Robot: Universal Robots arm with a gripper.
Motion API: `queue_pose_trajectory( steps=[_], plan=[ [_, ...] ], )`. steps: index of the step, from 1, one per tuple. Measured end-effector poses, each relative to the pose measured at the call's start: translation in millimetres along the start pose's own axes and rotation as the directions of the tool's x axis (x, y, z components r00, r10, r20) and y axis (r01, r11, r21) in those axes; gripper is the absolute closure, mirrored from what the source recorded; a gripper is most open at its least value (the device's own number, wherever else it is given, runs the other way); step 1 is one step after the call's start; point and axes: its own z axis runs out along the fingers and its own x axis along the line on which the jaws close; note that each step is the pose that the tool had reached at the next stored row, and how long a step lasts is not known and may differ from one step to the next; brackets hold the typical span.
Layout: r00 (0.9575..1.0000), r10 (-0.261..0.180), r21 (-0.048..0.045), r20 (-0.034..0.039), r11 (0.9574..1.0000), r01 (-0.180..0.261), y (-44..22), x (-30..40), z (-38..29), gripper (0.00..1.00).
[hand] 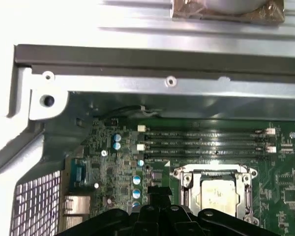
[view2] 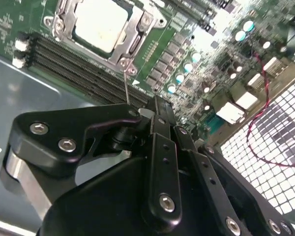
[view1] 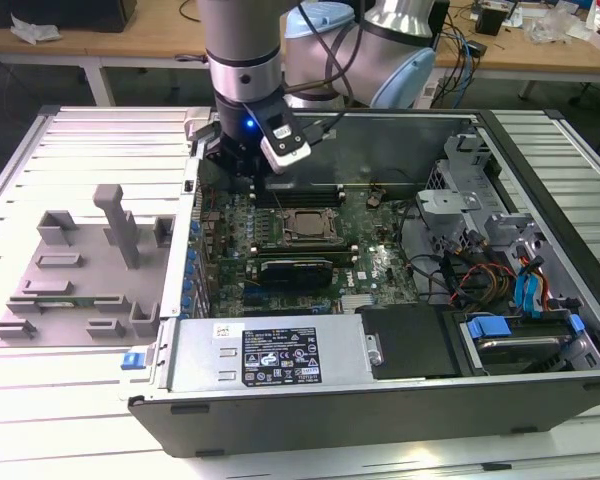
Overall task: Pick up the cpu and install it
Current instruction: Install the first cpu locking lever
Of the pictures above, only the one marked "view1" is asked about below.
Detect metal socket cover frame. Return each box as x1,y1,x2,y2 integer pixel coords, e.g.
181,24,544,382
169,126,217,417
284,207,342,241

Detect black RAM slot bank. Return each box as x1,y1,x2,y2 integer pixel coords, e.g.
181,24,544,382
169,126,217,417
252,241,357,265
252,182,345,210

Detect wooden desk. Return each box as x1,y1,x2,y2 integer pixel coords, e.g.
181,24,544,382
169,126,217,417
0,0,600,109

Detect black graphics card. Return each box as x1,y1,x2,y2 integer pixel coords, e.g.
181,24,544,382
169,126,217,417
257,257,334,289

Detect green motherboard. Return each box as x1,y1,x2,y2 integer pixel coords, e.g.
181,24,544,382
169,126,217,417
194,187,424,319

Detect grey parts rack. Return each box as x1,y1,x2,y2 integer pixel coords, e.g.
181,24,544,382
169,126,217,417
0,183,176,349

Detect silver chipset heatsink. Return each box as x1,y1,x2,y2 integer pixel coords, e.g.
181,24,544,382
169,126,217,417
342,294,376,314

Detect green RAM stick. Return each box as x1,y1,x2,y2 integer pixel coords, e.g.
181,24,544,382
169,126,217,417
9,295,125,307

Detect silver power supply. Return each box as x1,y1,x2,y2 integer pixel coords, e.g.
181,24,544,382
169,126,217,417
167,314,376,391

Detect crumpled white paper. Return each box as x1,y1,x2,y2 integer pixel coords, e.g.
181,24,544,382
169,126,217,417
9,12,62,45

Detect silver metal drive cage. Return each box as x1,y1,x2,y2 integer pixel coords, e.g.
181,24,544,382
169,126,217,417
413,130,549,261

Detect black drive bay cover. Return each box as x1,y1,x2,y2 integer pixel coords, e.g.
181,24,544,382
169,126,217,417
354,304,464,381

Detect small black box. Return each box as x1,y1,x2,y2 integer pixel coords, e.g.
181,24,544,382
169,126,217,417
473,0,507,36

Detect open black PC case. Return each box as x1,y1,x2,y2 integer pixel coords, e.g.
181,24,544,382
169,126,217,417
127,107,600,459

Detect clear plastic bags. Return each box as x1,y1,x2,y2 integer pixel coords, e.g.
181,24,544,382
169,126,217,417
524,7,589,44

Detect hard disk in blue carrier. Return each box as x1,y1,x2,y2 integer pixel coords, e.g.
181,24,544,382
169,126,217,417
459,310,586,376

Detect pale plastic case handle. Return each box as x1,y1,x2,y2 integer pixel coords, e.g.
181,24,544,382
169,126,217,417
185,107,219,144

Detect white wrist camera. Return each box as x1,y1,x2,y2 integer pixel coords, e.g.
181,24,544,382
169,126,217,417
243,97,314,176

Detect red yellow power wires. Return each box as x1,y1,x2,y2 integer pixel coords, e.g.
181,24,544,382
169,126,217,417
447,259,516,309

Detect blue disk wire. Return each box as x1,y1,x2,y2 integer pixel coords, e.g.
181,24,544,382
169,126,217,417
512,254,546,321

